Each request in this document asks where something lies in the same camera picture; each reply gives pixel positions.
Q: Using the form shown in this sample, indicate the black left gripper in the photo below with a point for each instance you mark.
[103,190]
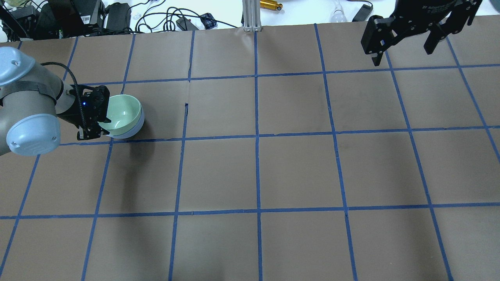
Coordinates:
[72,115]

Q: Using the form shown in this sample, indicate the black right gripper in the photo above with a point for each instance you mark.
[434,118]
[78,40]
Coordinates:
[424,13]

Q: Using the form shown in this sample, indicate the green bowl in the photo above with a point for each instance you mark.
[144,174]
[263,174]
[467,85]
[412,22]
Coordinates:
[123,112]

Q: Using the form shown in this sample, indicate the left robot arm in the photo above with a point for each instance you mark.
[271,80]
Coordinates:
[34,101]

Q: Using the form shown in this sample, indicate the blue bowl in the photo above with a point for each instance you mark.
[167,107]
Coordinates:
[133,131]

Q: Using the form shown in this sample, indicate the black power brick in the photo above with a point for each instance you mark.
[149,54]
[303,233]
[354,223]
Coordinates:
[118,16]

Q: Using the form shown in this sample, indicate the gold cylinder tool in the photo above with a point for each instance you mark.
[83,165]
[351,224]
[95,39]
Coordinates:
[271,5]

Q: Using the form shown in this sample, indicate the aluminium frame post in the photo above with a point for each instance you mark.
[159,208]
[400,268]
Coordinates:
[251,16]

